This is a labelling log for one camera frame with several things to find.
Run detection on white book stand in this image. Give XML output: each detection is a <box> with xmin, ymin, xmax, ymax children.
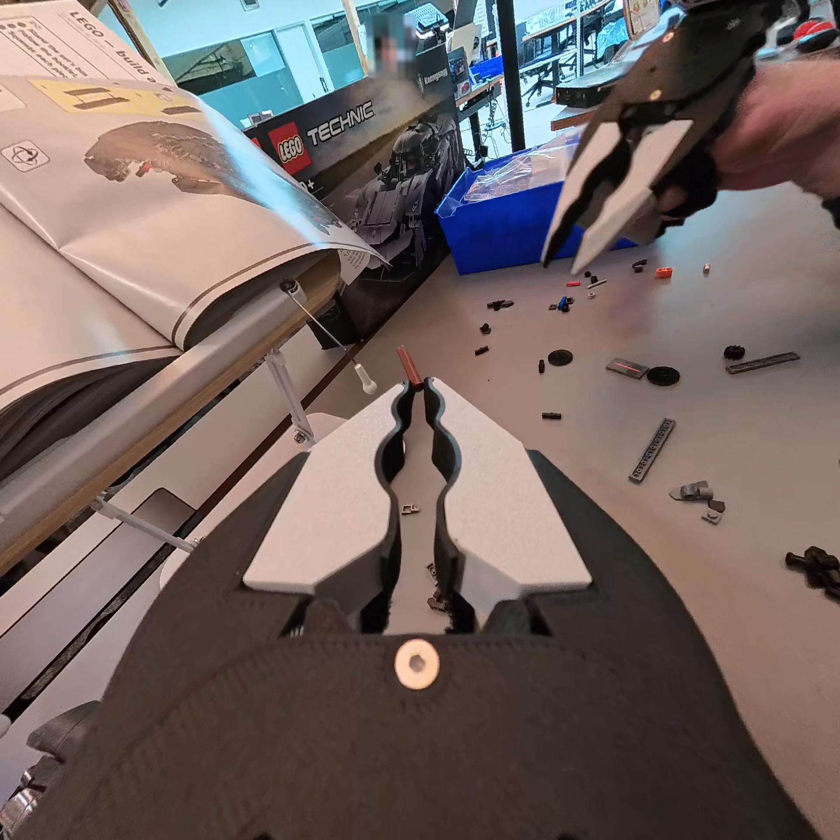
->
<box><xmin>0</xmin><ymin>252</ymin><xmax>380</xmax><ymax>723</ymax></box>

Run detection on black lego connector assembly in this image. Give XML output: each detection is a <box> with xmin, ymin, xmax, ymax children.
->
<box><xmin>785</xmin><ymin>546</ymin><xmax>840</xmax><ymax>601</ymax></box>

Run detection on long grey studded lego plate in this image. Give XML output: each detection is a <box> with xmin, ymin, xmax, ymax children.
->
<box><xmin>629</xmin><ymin>417</ymin><xmax>677</xmax><ymax>485</ymax></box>

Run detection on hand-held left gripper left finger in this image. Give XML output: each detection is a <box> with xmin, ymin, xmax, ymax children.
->
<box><xmin>243</xmin><ymin>382</ymin><xmax>421</xmax><ymax>632</ymax></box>

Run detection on clear plastic parts bags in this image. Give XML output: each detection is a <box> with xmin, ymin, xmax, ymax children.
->
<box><xmin>462</xmin><ymin>146</ymin><xmax>578</xmax><ymax>204</ymax></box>

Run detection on dark lego car model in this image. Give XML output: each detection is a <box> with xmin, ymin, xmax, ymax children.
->
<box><xmin>0</xmin><ymin>699</ymin><xmax>99</xmax><ymax>834</ymax></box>

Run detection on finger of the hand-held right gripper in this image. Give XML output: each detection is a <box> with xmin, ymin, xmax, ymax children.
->
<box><xmin>570</xmin><ymin>118</ymin><xmax>695</xmax><ymax>277</ymax></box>
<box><xmin>541</xmin><ymin>120</ymin><xmax>632</xmax><ymax>269</ymax></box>

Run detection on printed white instruction sheet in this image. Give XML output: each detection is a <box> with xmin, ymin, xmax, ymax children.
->
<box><xmin>0</xmin><ymin>0</ymin><xmax>175</xmax><ymax>89</ymax></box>

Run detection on person's right hand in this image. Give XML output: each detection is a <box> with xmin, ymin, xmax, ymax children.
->
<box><xmin>710</xmin><ymin>56</ymin><xmax>840</xmax><ymax>199</ymax></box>

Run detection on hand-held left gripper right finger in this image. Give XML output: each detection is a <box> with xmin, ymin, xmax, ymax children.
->
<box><xmin>424</xmin><ymin>378</ymin><xmax>593</xmax><ymax>629</ymax></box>

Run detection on black flat case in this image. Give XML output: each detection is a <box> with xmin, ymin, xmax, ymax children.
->
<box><xmin>554</xmin><ymin>66</ymin><xmax>627</xmax><ymax>109</ymax></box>

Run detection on black lego set box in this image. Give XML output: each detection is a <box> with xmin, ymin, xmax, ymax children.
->
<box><xmin>243</xmin><ymin>75</ymin><xmax>470</xmax><ymax>349</ymax></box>

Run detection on blue plastic bin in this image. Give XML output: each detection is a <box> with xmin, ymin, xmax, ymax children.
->
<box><xmin>435</xmin><ymin>147</ymin><xmax>641</xmax><ymax>277</ymax></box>

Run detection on dark grey flat lego beam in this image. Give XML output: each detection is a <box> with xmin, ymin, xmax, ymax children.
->
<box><xmin>725</xmin><ymin>352</ymin><xmax>802</xmax><ymax>375</ymax></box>

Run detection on black lego axle connector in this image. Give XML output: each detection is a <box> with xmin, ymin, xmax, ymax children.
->
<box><xmin>425</xmin><ymin>561</ymin><xmax>455</xmax><ymax>613</ymax></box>

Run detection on open instruction book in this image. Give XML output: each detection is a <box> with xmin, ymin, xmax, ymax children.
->
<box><xmin>0</xmin><ymin>75</ymin><xmax>391</xmax><ymax>483</ymax></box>

